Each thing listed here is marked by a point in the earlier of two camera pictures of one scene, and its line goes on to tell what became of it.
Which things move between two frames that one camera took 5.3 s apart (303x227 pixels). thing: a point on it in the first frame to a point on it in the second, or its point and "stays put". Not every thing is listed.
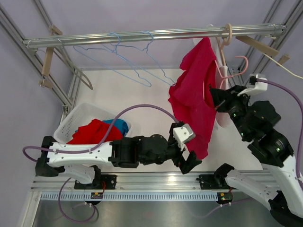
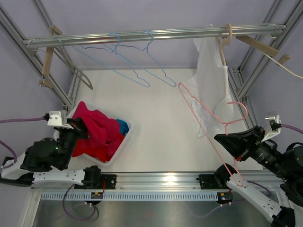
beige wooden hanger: (226, 42) stays put
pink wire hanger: (226, 77) to (241, 184)
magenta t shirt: (189, 96) to (102, 129)
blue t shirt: (121, 125) stays put
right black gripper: (221, 97) to (238, 142)
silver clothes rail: (264, 29) stays put
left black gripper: (191, 160) to (80, 129)
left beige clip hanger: (46, 81) stays put
